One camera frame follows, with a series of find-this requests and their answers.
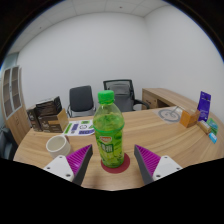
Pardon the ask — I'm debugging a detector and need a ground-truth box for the green drink bottle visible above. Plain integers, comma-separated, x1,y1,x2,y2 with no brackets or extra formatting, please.
92,89,126,169

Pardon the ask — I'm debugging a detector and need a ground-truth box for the small dark brown carton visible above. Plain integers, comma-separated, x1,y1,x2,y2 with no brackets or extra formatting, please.
25,106,43,132

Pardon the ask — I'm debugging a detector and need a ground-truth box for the small beige box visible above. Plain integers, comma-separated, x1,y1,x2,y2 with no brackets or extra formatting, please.
197,119,212,135

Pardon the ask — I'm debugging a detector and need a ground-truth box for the black leather sofa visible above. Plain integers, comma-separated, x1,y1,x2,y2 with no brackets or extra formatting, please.
0,127,18,161

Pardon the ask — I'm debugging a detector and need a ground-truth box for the large brown cardboard carton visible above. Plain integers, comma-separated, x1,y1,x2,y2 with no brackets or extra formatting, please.
37,108,70,134

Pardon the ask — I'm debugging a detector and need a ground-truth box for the orange wooden box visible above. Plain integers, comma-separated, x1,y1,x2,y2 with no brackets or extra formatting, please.
179,109,202,129

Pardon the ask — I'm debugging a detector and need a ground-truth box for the small blue box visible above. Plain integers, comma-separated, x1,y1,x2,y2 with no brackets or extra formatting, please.
208,132,218,145

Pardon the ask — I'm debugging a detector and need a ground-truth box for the black mesh office chair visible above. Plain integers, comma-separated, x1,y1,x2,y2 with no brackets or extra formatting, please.
102,78,151,113

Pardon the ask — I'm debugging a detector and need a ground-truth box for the dark grey visitor chair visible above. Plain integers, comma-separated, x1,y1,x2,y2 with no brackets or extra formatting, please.
67,85,97,118

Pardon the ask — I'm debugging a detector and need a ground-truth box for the small green box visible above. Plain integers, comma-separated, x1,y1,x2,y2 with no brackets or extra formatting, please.
206,117,219,136

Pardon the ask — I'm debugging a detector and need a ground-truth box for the flat dark brown carton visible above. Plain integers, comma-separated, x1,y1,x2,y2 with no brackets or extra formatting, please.
35,96,63,117

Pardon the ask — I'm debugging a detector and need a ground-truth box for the printed paper sheet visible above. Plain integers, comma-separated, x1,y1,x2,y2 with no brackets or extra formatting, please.
62,119,96,137

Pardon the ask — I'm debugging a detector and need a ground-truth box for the flat round red coaster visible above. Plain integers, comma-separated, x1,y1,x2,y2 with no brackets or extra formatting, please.
100,152,131,175

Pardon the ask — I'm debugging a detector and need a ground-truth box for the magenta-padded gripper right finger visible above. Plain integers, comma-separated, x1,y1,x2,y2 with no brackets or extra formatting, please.
133,144,184,186

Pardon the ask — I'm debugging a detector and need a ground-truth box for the purple packet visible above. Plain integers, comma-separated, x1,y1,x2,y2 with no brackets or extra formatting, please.
196,90,212,122

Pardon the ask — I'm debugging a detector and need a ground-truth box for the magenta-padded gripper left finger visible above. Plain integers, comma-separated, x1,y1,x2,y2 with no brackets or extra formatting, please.
43,143,94,187

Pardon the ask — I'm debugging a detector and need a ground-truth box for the wooden side desk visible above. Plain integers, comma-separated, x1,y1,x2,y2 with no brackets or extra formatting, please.
141,87,201,111

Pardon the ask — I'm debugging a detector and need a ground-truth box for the wooden shelf cabinet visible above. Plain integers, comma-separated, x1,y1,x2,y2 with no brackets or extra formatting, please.
0,65,32,146

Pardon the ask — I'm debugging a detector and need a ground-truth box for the white and brown mug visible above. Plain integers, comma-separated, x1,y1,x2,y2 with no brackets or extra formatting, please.
45,134,72,159

